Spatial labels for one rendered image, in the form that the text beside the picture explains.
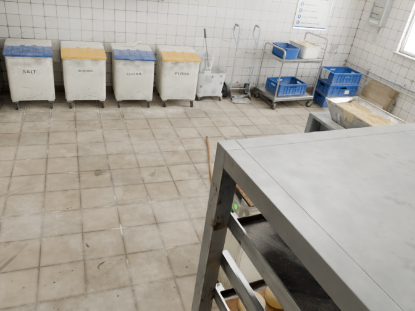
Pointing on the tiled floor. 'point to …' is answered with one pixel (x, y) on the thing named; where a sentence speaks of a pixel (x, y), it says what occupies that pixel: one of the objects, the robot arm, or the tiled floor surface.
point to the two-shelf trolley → (294, 76)
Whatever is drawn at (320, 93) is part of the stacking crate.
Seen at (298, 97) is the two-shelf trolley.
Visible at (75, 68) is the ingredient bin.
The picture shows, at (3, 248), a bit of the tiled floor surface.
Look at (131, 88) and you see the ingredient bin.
